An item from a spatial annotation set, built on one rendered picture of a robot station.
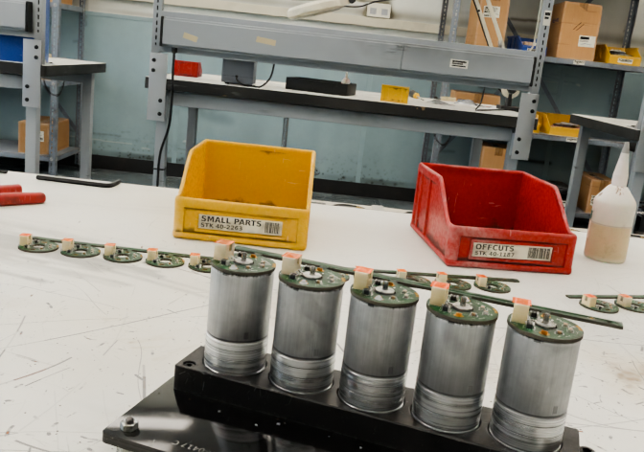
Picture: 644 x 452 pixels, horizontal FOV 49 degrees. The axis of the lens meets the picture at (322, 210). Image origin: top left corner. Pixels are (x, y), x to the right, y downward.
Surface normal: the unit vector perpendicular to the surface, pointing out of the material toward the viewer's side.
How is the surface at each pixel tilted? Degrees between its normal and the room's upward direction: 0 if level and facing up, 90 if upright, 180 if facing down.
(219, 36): 90
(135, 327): 0
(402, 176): 90
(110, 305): 0
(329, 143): 90
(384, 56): 90
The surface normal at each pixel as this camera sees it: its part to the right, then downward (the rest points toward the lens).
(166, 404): 0.11, -0.97
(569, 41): -0.06, 0.19
